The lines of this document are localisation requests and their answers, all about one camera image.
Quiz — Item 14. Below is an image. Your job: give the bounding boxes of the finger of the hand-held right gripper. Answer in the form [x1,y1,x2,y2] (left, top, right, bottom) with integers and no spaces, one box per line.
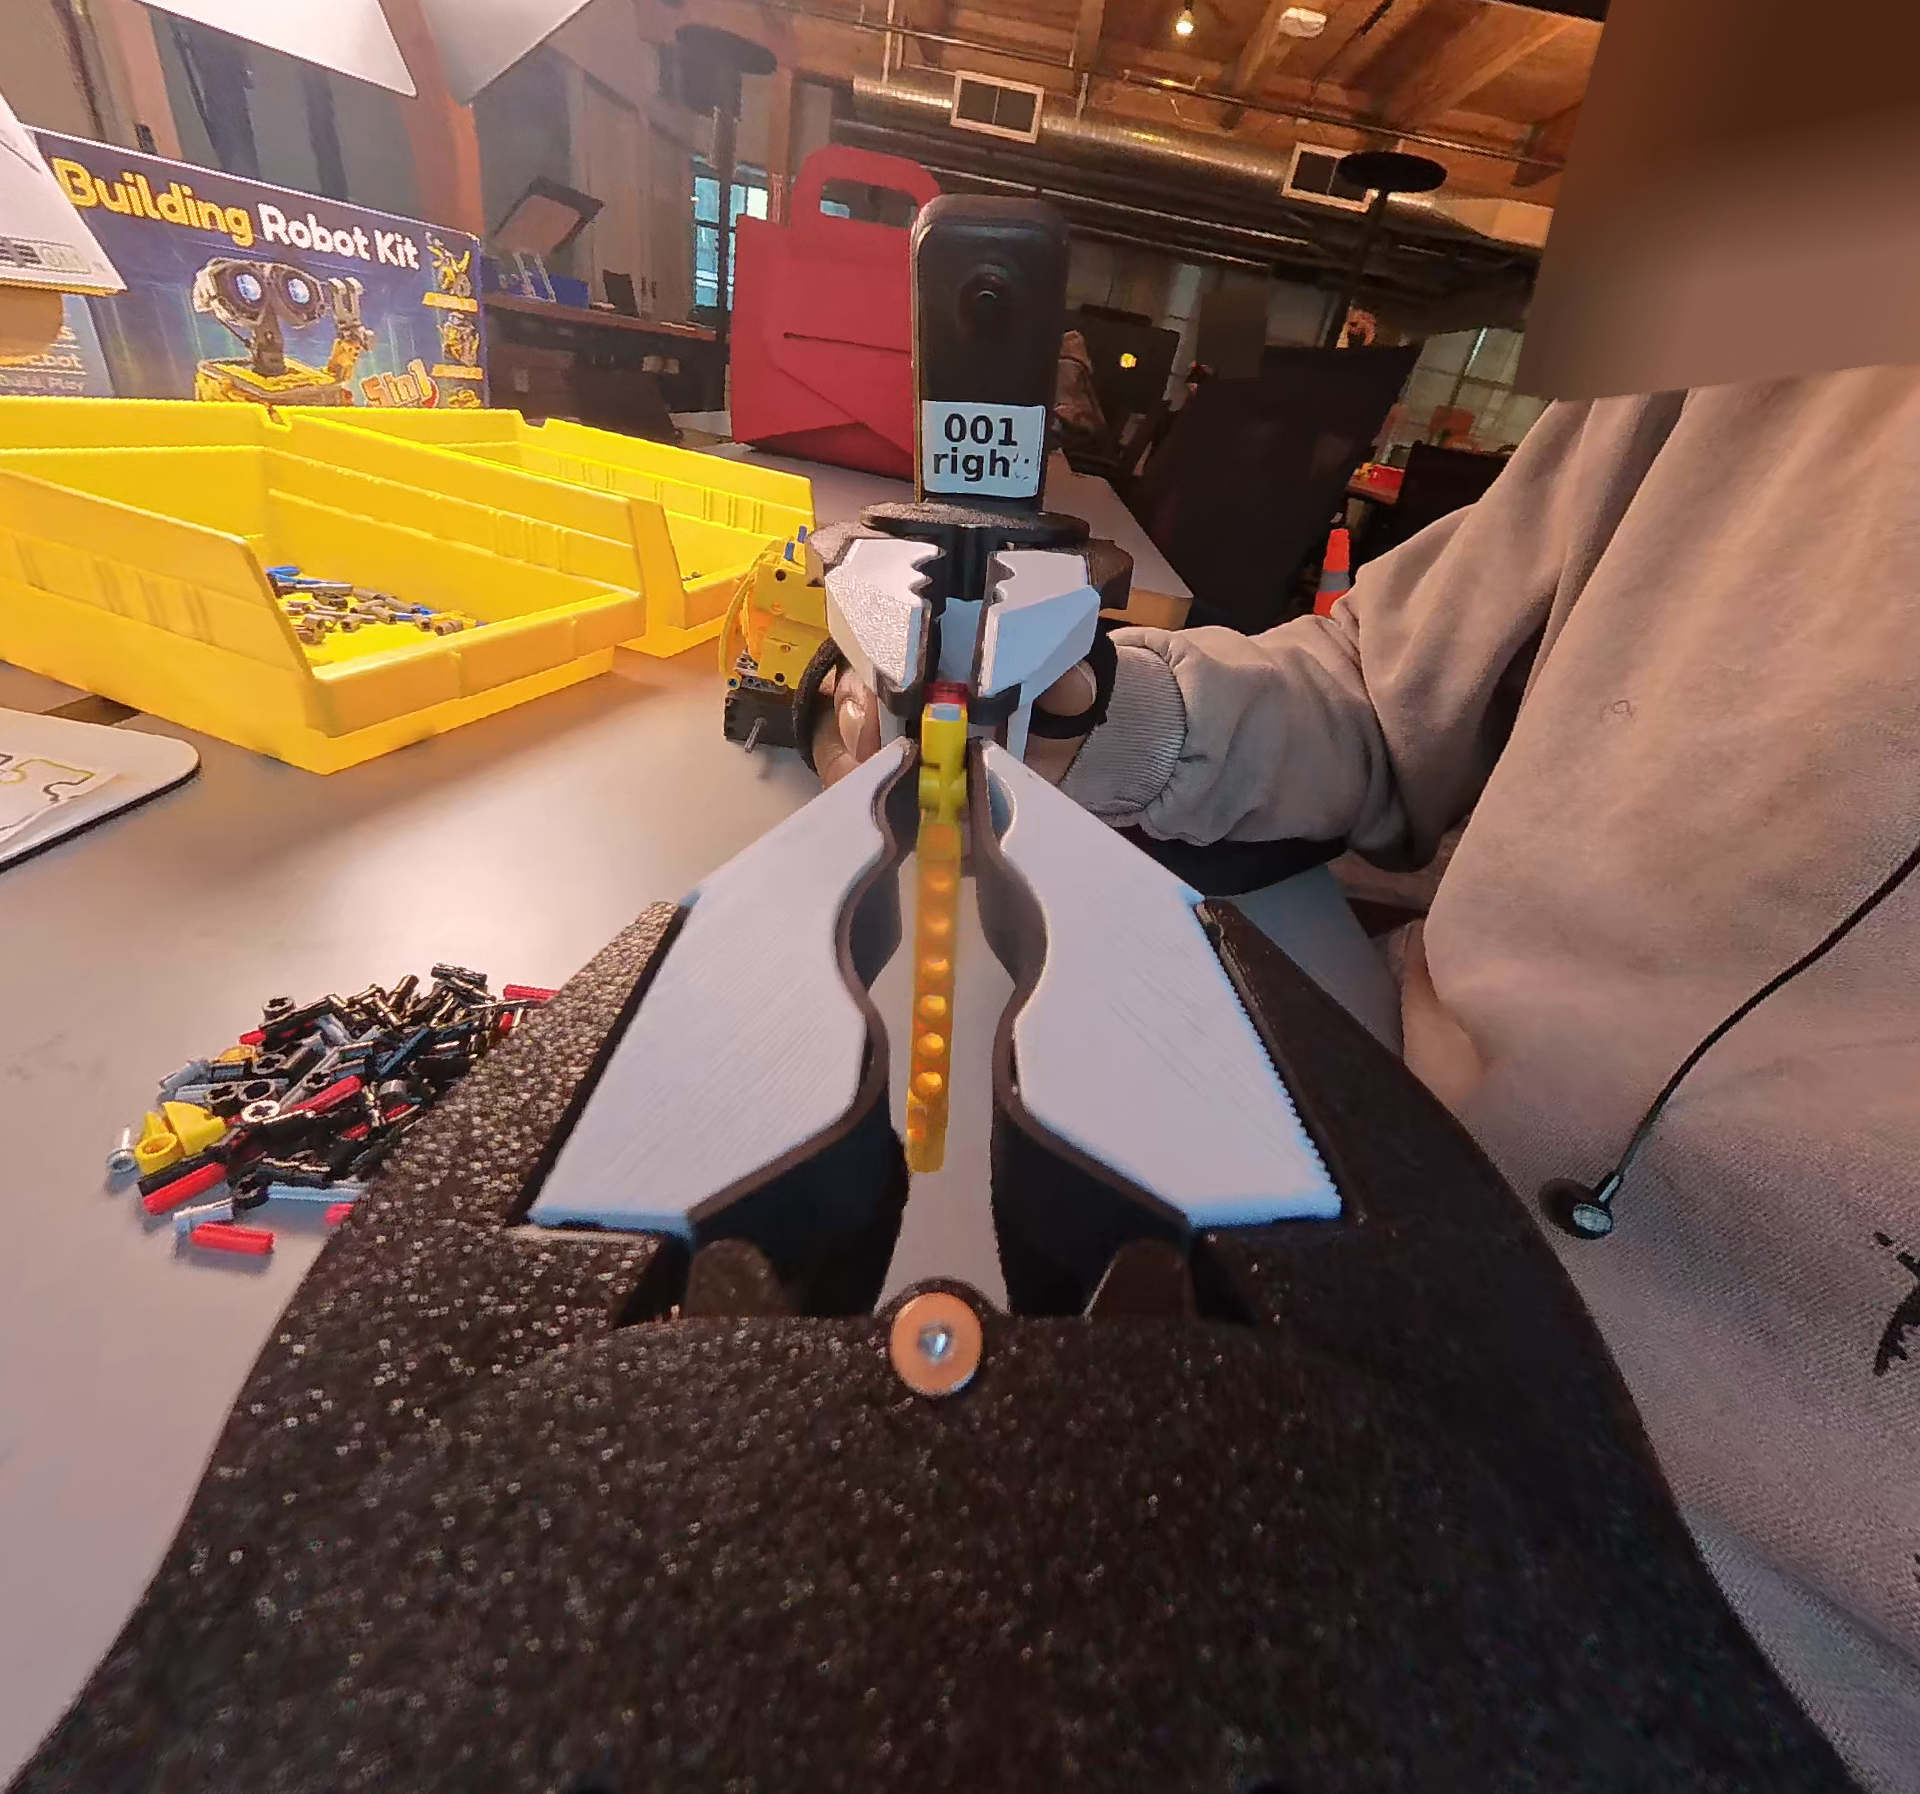
[967,553,1108,764]
[823,538,947,747]

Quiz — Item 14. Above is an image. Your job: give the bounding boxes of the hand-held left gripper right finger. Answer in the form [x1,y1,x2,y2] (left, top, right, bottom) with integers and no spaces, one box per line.
[969,743,1345,1321]

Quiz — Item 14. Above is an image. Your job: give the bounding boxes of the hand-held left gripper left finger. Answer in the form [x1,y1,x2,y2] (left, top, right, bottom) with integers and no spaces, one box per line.
[529,739,922,1321]

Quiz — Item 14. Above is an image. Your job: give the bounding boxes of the yellow brick robot model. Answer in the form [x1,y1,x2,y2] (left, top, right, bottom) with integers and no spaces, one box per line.
[719,538,847,749]

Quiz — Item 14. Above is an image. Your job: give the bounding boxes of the yellow perforated brick beam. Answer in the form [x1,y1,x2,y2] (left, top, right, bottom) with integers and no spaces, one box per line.
[904,702,975,1174]

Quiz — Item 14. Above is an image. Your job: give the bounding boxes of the instruction booklet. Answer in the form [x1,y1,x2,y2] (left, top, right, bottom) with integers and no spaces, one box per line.
[0,100,134,289]

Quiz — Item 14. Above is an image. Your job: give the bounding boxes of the person's right forearm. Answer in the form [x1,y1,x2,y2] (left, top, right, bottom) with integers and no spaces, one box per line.
[1057,503,1518,869]

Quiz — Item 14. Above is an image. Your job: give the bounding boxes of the grey desk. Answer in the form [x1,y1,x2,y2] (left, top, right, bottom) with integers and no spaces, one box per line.
[0,437,1404,1735]

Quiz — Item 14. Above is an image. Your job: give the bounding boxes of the person's right hand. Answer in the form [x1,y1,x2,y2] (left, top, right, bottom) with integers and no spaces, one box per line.
[812,631,1123,792]

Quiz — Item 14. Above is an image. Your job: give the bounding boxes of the red felt tote bag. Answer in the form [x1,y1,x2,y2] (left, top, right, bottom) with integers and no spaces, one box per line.
[727,144,947,478]

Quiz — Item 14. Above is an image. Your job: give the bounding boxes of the yellow plastic parts bin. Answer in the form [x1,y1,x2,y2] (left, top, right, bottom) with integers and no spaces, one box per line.
[0,444,650,776]
[0,399,823,658]

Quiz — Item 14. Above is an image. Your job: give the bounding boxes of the black office chair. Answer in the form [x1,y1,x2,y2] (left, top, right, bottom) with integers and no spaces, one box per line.
[1141,339,1428,625]

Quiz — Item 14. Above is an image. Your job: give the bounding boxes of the pile of small connector pins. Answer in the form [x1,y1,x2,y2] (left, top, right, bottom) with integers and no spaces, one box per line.
[107,965,561,1259]

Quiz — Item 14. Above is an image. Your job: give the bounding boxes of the black disc lamp on pole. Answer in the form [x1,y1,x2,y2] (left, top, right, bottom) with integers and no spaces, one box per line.
[1334,147,1452,355]

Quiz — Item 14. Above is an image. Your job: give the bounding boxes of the scattered blue grey brick pieces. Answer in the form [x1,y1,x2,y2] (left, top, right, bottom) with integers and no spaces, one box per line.
[266,559,485,645]

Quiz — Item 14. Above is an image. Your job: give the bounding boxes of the robot kit box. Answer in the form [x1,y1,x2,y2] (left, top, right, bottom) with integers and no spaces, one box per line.
[29,126,493,414]

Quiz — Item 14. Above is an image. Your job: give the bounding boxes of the metal ventilation duct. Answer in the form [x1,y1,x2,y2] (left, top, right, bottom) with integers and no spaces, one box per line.
[849,68,1547,252]

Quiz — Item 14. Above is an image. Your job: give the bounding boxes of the black earphone cord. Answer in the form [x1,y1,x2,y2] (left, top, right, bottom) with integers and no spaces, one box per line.
[1540,834,1920,1240]

